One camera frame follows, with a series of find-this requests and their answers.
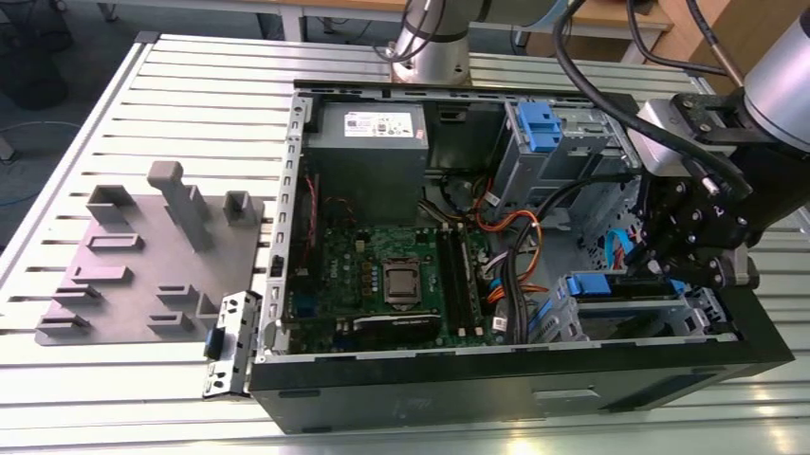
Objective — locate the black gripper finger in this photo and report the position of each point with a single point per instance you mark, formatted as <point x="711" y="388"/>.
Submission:
<point x="715" y="267"/>
<point x="665" y="223"/>

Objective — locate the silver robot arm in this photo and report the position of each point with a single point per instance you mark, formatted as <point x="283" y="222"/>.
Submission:
<point x="436" y="52"/>

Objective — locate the metal disk bay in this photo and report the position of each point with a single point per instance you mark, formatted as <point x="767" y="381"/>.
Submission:
<point x="633" y="305"/>

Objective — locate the metal optical drive cage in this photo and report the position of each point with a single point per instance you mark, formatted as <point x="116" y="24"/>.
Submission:
<point x="525" y="175"/>

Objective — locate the blue drive latch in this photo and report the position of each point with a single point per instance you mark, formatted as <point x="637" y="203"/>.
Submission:
<point x="538" y="128"/>

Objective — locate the black RAM slot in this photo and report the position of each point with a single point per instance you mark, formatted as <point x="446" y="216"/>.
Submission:
<point x="450" y="284"/>
<point x="471" y="294"/>

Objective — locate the wooden cabinet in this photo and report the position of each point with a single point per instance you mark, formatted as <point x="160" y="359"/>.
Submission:
<point x="759" y="23"/>

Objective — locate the CPU socket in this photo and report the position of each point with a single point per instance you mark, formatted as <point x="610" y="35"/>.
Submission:
<point x="402" y="262"/>

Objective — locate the silver CPU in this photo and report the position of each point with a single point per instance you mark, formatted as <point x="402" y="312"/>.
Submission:
<point x="403" y="284"/>

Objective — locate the silver power supply unit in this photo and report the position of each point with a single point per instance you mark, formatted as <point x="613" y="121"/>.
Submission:
<point x="367" y="180"/>

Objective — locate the black graphics card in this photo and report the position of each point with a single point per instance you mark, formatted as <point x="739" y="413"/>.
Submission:
<point x="395" y="327"/>

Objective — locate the black PC case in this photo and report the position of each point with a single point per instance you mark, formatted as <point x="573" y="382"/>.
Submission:
<point x="443" y="393"/>

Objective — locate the green motherboard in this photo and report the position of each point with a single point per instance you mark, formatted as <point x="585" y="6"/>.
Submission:
<point x="354" y="289"/>

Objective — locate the grey parts rack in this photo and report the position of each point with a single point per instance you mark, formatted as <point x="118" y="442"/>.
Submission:
<point x="158" y="265"/>

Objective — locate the black office chair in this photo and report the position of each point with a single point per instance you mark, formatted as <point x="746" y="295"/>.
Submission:
<point x="35" y="80"/>

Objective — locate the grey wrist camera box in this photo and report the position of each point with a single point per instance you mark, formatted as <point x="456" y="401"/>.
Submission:
<point x="661" y="137"/>

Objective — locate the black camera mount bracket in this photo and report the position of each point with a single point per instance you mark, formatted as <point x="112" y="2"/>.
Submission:
<point x="702" y="111"/>

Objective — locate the wooden desk white frame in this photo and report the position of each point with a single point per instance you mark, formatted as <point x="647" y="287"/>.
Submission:
<point x="605" y="14"/>

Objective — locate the metal expansion slot bracket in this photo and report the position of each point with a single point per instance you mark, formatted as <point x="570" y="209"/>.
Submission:
<point x="234" y="332"/>

